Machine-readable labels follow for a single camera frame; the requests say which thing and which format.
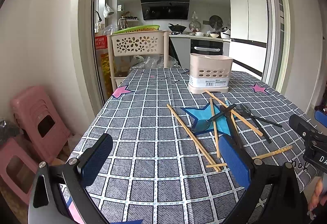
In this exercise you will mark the green tray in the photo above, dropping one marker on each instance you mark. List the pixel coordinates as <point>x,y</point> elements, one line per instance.
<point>138,29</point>

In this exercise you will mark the dark translucent spoon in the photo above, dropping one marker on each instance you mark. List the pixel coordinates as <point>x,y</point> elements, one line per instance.
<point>203,124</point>

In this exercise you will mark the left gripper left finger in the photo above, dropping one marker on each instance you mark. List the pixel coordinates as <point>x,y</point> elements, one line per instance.
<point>92,160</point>

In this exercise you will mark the person's right hand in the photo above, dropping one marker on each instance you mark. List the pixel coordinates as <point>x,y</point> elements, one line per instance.
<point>317,196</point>

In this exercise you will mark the black plastic utensil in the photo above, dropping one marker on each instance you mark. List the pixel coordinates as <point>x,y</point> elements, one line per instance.
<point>258,118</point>

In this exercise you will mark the patterned-end wooden chopstick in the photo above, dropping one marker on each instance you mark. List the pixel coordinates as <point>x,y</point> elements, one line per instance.
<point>263,156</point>

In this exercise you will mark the dark plastic spoon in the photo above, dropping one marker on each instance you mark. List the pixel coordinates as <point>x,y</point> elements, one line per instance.
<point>233,130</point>

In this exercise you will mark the black wok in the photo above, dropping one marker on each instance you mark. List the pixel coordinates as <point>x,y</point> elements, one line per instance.
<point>176,28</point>

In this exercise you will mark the black range hood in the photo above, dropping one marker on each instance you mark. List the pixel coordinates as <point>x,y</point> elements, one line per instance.
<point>165,9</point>

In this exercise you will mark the beige perforated storage cart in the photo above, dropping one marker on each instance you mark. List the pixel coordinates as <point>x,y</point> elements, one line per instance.
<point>136,43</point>

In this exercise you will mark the pink plastic stool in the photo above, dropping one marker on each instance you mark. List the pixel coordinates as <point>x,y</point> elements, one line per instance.
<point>17,169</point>
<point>36,115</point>

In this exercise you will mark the built-in black oven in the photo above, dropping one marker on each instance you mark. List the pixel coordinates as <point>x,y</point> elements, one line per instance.
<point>206,47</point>

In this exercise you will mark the white refrigerator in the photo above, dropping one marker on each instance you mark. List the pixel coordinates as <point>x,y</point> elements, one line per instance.
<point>249,36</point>

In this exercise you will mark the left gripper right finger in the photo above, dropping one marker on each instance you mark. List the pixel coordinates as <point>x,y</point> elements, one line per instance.
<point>239,162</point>

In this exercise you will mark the dark plastic utensil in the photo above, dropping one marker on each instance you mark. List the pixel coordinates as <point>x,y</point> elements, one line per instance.
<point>265,135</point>

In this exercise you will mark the beige utensil holder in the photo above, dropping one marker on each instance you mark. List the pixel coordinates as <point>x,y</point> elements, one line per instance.
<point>209,72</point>

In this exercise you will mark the long plain wooden chopstick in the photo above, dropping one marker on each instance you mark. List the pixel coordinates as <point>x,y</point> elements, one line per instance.
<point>195,140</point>

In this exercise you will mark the grey checked tablecloth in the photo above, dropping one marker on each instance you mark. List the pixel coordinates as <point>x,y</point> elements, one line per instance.
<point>156,174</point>

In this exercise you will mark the white rice cooker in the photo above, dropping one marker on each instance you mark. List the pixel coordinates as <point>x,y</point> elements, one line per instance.
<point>225,33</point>

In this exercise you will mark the clear plastic bag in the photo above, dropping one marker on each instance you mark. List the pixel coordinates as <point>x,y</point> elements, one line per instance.
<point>152,62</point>

